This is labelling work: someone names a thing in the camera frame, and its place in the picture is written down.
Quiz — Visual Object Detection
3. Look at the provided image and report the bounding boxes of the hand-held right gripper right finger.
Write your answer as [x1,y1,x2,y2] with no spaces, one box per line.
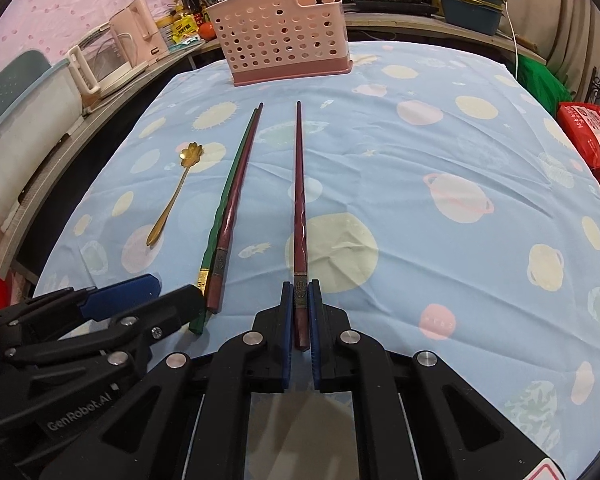
[307,280,556,480]

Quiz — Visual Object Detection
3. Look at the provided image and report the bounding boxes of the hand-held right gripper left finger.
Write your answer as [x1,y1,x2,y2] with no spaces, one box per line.
[40,281,296,480]

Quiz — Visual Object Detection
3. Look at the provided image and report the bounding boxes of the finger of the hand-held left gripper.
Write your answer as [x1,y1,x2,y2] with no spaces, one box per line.
[5,284,206,396]
[0,274,162,343]

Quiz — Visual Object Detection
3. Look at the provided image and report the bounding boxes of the green chopstick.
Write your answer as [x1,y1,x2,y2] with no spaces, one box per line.
[189,107,260,335]

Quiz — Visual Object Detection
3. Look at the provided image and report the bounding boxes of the maroon chopstick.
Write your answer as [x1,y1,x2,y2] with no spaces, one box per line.
[292,101,311,351]
[205,102,265,315]

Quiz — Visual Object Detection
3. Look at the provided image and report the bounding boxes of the pink perforated utensil basket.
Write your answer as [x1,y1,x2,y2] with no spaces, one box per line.
[207,0,355,87]

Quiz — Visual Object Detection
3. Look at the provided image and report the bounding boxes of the gold flower spoon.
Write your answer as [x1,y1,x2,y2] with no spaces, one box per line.
[146,141,205,249]

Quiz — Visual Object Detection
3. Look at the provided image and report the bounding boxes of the white dish drainer tub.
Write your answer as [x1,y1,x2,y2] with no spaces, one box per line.
[0,57,86,231]

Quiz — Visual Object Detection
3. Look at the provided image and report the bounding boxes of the blue planet print tablecloth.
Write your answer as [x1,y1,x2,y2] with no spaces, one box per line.
[32,40,600,480]

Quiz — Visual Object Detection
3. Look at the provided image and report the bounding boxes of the glass kettle with white base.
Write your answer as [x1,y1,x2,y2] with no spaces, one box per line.
[67,22,151,98]

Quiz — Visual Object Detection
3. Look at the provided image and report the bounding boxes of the teal perforated lid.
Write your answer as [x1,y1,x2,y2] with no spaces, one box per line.
[0,50,51,136]

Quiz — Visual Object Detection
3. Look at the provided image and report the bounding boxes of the pink electric kettle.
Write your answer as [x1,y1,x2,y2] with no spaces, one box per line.
[109,0,170,68]

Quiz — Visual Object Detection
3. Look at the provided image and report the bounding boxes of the pink dotted cloth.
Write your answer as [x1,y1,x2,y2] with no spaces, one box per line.
[0,0,191,91]

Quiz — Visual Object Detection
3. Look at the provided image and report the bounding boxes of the green plastic bag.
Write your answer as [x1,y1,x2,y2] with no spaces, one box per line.
[517,55,573,116]

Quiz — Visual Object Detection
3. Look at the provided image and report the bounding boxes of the red plastic bag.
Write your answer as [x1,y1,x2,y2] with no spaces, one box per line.
[557,102,600,181]

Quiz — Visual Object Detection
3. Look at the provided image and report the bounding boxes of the stacked blue containers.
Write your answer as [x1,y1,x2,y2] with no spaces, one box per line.
[432,0,506,36]

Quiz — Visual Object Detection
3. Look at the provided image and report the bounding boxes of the beige curtain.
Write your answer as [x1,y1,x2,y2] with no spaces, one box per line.
[480,0,600,106]

